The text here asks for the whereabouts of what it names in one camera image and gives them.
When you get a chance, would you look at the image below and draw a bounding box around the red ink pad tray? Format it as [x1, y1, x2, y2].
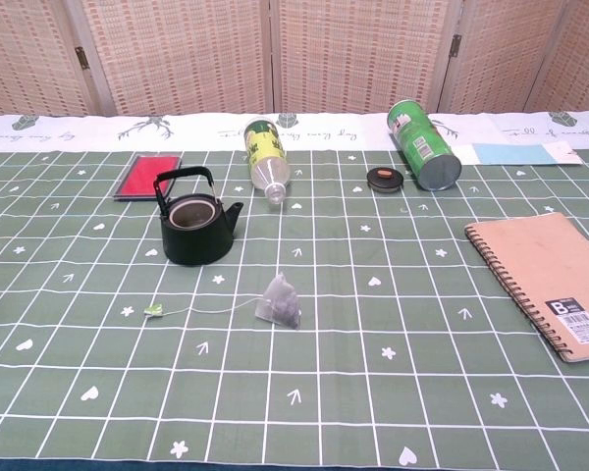
[113, 154, 184, 203]

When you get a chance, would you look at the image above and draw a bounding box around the clear plastic bottle yellow label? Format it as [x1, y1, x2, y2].
[243, 118, 293, 205]

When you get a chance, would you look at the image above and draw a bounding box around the black cast iron teapot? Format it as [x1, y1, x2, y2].
[153, 166, 244, 267]

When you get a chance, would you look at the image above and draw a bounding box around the green grid tablecloth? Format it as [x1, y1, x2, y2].
[0, 110, 589, 467]

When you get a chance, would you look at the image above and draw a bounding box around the woven bamboo folding screen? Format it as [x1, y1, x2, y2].
[0, 0, 589, 119]

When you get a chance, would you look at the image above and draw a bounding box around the grey pyramid tea bag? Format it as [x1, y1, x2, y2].
[143, 269, 302, 332]

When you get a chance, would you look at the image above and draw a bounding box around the brown spiral notebook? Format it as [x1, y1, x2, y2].
[464, 212, 589, 364]

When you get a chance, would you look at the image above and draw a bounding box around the small black round lid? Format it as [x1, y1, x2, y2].
[366, 166, 404, 193]

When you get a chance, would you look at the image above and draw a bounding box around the green cylindrical chip can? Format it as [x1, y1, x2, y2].
[386, 99, 462, 192]

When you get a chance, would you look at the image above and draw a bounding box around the light blue paper card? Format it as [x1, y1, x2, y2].
[453, 140, 584, 167]

